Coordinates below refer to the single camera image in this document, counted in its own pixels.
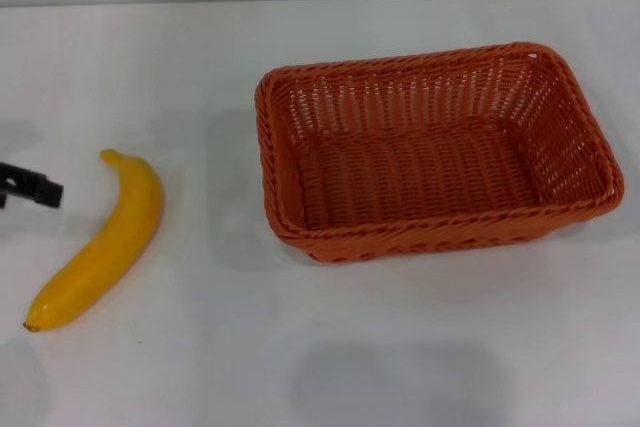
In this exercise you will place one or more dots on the yellow banana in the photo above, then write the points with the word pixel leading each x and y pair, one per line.
pixel 110 237

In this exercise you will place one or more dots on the orange woven plastic basket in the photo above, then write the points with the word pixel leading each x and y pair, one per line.
pixel 415 172

